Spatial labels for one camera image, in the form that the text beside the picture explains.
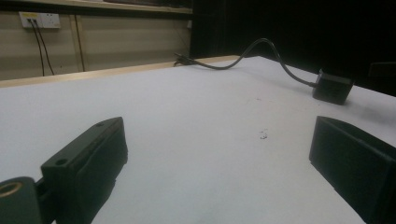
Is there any thin black cable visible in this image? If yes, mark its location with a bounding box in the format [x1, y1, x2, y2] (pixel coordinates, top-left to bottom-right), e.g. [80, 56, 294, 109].
[27, 19, 46, 77]
[33, 20, 56, 77]

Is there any wooden shelf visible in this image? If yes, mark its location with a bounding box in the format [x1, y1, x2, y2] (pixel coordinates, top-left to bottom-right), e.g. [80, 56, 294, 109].
[0, 0, 193, 15]

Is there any black power adapter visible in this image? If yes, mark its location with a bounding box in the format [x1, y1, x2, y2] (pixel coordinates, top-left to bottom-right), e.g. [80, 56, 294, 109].
[312, 69, 355, 105]

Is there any black curtain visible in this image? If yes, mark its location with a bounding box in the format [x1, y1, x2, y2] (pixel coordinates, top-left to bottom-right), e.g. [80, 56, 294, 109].
[190, 0, 396, 97]

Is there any black adapter cable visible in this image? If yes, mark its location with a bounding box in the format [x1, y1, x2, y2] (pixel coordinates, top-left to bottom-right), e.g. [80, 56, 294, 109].
[190, 37, 318, 88]

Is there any white wall socket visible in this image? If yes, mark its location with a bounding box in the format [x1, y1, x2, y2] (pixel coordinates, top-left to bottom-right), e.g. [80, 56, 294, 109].
[18, 11, 62, 30]

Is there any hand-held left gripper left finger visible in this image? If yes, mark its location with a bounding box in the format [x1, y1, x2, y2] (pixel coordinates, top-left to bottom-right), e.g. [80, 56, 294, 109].
[40, 116, 129, 224]

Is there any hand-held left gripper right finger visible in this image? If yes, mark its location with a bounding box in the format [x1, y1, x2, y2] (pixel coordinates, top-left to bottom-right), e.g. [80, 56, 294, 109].
[308, 115, 396, 224]

